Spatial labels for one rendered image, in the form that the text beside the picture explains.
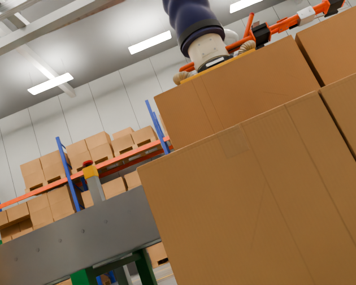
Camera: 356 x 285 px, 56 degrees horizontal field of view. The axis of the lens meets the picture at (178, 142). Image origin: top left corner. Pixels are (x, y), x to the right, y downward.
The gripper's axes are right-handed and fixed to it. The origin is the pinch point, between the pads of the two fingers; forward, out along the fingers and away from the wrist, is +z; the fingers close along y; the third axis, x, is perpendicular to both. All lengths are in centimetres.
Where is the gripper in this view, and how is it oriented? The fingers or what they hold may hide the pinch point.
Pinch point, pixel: (262, 34)
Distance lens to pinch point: 166.5
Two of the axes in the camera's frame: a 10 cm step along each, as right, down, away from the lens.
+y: 3.6, 8.9, -2.6
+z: -2.0, -2.0, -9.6
